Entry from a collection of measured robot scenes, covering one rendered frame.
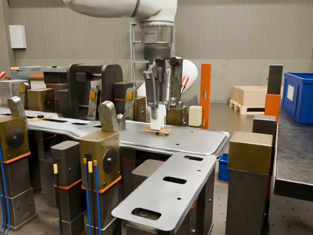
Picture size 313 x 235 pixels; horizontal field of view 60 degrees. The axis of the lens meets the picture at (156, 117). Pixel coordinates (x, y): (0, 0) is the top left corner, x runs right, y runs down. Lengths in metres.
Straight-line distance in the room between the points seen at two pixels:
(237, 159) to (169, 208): 0.20
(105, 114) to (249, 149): 0.33
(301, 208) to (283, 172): 0.61
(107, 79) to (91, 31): 6.43
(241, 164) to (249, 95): 5.41
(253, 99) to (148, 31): 5.35
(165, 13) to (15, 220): 0.75
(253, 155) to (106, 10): 0.46
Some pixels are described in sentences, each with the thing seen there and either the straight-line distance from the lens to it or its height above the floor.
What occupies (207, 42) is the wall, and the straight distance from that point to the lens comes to 7.11.
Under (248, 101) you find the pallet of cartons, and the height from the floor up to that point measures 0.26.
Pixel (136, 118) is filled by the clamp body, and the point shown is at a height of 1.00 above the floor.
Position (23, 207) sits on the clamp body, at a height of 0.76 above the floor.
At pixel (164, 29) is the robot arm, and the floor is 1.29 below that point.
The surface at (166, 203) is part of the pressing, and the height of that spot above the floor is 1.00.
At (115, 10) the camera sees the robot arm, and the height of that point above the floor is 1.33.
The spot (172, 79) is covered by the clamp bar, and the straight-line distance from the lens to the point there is 0.91.
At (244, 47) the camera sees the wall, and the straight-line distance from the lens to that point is 7.24.
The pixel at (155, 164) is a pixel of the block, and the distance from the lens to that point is 0.64.
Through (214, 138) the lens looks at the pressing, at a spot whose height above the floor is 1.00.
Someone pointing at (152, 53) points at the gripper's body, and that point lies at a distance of 0.74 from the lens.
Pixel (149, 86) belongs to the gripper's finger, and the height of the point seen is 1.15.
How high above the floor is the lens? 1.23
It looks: 13 degrees down
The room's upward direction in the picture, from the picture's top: straight up
